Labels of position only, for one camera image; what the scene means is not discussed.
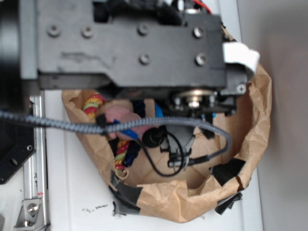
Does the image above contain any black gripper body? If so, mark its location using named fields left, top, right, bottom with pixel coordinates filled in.
left=142, top=91, right=237, bottom=169

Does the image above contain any blue wooden block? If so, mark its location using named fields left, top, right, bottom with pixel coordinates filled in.
left=154, top=103, right=164, bottom=117

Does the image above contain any thin black cable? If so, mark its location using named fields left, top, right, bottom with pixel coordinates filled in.
left=138, top=131, right=191, bottom=178

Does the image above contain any pink plush bunny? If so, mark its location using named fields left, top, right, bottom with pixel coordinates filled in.
left=105, top=105, right=153, bottom=141

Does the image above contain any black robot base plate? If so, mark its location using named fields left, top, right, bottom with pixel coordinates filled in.
left=0, top=122, right=36, bottom=185

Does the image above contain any multicolour rope toy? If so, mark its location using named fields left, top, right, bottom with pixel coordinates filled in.
left=82, top=93, right=130, bottom=175

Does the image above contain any brown paper bag bin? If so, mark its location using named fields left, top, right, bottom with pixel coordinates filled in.
left=77, top=65, right=272, bottom=223

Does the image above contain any grey braided cable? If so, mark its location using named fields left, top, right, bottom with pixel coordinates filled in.
left=0, top=109, right=233, bottom=167

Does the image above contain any silver aluminium rail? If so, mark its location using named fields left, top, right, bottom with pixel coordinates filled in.
left=23, top=92, right=50, bottom=231

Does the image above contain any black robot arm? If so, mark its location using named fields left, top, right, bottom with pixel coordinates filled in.
left=0, top=0, right=259, bottom=168

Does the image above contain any navy blue rope toy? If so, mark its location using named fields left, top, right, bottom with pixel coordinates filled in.
left=123, top=101, right=146, bottom=167

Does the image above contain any silver corner bracket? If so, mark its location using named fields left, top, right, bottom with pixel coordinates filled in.
left=13, top=198, right=45, bottom=231

